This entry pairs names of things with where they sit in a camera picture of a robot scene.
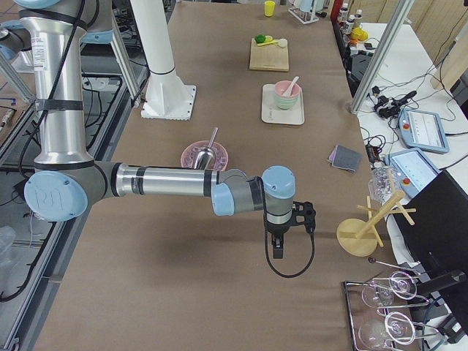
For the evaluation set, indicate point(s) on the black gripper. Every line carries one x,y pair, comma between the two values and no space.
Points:
277,231

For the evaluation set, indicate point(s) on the white ceramic spoon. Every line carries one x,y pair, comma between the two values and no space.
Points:
289,89

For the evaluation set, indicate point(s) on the small pink bowl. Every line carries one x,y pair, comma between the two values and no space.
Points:
281,86

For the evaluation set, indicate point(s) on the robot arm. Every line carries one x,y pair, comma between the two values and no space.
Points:
67,180
15,38

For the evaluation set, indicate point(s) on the large pink bowl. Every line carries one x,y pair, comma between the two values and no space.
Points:
220,155

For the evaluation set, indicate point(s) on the wooden cup tree stand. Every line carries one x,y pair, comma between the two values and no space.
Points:
360,238

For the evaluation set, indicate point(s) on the grey folded cloth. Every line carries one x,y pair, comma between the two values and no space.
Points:
345,159

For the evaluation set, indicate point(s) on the metal ice scoop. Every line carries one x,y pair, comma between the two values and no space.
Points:
205,156

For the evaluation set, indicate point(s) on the black glass rack tray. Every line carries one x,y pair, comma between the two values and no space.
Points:
359,313

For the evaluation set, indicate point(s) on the cream rabbit tray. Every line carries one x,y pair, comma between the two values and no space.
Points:
272,114

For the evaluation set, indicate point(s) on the upper wine glass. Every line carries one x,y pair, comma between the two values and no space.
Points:
381,292

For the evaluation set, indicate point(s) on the wine glass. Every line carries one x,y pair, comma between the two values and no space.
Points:
381,292
390,332

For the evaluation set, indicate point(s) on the green stacked bowls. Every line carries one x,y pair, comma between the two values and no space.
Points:
285,103

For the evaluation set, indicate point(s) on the lower wine glass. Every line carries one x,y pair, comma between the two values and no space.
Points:
390,332

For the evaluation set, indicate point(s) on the blue teach pendant near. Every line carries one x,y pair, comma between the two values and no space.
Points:
414,170

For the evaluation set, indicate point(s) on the blue teach pendant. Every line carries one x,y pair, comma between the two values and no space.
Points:
414,170
424,130

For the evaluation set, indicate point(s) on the black monitor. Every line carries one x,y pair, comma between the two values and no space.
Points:
438,238

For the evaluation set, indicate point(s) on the blue teach pendant far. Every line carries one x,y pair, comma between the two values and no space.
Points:
424,130

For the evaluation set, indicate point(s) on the wooden cutting board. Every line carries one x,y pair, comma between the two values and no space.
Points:
269,58

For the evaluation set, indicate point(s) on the white steamed bun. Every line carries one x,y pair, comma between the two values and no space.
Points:
282,43

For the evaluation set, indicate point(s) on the green lime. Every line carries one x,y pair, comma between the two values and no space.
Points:
260,38

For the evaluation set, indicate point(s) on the yellow plastic cup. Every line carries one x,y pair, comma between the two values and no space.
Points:
269,8

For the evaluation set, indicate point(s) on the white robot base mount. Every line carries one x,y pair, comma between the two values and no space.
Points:
167,97

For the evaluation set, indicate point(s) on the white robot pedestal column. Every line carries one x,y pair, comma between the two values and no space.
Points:
152,27

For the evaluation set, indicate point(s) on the aluminium frame post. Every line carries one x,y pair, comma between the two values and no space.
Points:
388,37

